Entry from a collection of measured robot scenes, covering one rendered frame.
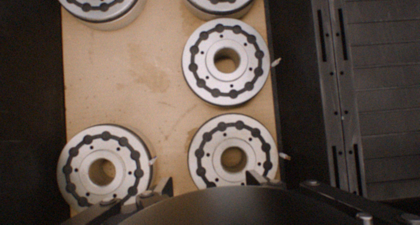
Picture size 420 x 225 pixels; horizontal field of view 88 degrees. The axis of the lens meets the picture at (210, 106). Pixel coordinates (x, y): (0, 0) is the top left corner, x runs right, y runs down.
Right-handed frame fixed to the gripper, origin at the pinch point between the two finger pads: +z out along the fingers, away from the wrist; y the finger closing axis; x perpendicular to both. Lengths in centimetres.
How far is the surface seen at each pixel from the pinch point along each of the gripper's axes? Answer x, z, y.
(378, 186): -5.2, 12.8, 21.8
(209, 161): 0.4, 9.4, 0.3
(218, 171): -0.6, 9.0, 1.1
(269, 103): 6.5, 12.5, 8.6
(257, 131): 3.3, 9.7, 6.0
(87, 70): 12.4, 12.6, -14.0
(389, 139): 0.6, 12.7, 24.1
